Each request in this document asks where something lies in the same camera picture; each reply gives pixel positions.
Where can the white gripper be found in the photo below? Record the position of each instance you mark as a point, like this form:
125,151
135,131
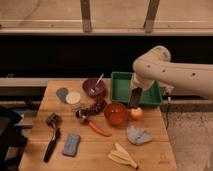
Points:
139,82

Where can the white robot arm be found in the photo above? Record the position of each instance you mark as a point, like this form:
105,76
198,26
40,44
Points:
156,65

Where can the green plastic tray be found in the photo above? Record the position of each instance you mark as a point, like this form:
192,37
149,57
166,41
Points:
120,90

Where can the apple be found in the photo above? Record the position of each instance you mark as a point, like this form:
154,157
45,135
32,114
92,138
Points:
136,113

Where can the orange bowl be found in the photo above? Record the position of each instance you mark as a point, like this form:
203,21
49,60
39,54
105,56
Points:
116,114

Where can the purple bowl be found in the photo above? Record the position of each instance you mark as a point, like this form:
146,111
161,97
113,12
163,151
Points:
90,83

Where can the bunch of dark grapes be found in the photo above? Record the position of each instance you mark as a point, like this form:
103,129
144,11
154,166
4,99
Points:
97,107

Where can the white spoon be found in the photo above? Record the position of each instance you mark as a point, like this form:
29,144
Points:
93,89

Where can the crumpled blue cloth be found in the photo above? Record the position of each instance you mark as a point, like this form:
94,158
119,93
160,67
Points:
137,136

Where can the orange carrot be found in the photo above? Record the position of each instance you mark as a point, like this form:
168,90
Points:
98,130

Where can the yellow corn toy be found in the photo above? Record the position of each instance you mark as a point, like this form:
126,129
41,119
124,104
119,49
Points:
121,156

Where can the blue sponge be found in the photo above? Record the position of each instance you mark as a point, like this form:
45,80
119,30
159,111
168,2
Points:
71,145

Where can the small metal clip object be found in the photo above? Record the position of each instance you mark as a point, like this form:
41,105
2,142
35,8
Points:
53,120

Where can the black chair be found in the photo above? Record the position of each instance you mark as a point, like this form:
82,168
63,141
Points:
10,136

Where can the black handled brush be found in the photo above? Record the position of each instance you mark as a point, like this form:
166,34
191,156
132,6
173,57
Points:
52,145

